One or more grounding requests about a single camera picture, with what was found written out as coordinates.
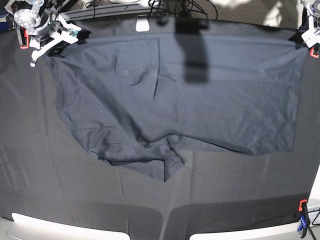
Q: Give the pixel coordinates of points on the red black clamp left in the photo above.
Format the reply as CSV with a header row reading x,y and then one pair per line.
x,y
23,38

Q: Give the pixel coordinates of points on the blue orange clamp bottom right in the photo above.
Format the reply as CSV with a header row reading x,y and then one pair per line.
x,y
305,223

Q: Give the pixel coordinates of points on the dark navy t-shirt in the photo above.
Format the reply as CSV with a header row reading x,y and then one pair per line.
x,y
135,100

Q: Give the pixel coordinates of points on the black table cover cloth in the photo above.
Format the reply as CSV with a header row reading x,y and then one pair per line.
x,y
46,174

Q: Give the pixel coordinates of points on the red black clamp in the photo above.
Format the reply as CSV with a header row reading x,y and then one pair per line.
x,y
23,38
315,52

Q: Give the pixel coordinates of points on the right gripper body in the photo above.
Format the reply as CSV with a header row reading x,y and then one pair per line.
x,y
38,26

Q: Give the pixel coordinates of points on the red black clamp right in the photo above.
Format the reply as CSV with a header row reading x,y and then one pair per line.
x,y
315,52

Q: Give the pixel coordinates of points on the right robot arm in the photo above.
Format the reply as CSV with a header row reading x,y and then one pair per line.
x,y
37,5

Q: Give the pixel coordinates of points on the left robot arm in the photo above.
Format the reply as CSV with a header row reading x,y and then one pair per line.
x,y
310,7

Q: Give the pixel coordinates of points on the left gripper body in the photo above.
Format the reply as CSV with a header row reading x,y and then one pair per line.
x,y
305,17

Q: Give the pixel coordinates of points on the white mount plate top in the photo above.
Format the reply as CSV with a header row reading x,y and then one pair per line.
x,y
142,24

